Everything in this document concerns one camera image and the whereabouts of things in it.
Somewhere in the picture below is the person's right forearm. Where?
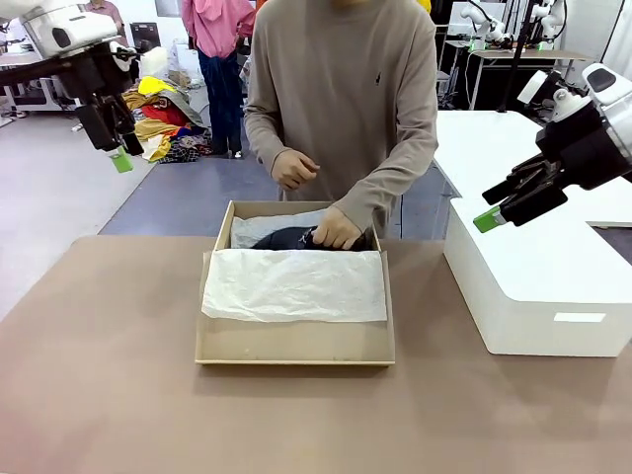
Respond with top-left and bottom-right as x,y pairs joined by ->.
244,113 -> 297,172

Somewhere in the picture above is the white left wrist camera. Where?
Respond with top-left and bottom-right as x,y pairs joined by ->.
108,41 -> 139,63

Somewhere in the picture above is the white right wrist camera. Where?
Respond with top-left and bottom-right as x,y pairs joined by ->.
516,68 -> 592,122

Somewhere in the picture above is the colourful clothes pile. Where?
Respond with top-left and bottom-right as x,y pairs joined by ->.
120,74 -> 213,165

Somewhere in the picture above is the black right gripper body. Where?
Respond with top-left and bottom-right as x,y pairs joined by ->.
535,101 -> 632,192

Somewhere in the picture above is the person's left forearm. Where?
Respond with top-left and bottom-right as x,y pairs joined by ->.
330,137 -> 439,233

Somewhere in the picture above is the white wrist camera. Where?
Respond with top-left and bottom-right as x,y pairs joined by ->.
108,41 -> 139,63
516,68 -> 592,122

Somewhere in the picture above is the person's right hand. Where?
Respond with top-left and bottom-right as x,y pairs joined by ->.
270,147 -> 321,192

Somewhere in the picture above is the white tissue paper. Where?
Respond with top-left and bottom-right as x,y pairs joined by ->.
200,209 -> 389,325

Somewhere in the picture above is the brown top background table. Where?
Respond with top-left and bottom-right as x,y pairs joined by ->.
443,46 -> 598,113

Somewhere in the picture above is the black leather shoe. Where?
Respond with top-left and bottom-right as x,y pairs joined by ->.
250,224 -> 377,252

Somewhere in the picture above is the person's left hand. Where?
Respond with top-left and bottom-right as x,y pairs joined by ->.
311,205 -> 364,251

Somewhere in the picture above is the seated person in mauve shirt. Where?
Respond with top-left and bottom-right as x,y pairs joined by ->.
83,0 -> 130,48

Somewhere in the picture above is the black pole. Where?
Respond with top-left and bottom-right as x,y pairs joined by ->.
496,0 -> 537,115

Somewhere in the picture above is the white storage box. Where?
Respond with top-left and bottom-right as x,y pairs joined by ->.
442,196 -> 632,357

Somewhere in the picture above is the beige cardboard shoe box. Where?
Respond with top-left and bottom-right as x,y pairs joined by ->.
195,199 -> 397,367

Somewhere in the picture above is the black board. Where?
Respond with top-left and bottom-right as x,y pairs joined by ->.
130,22 -> 159,53

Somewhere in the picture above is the person in taupe sweater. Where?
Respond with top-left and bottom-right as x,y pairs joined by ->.
244,0 -> 439,233

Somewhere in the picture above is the black left arm hose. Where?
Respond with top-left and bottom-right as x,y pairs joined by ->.
0,61 -> 75,88

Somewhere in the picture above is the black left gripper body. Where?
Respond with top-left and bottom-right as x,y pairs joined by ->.
56,43 -> 134,108

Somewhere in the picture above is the person in pink shirt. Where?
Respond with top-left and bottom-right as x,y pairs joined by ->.
181,0 -> 258,160

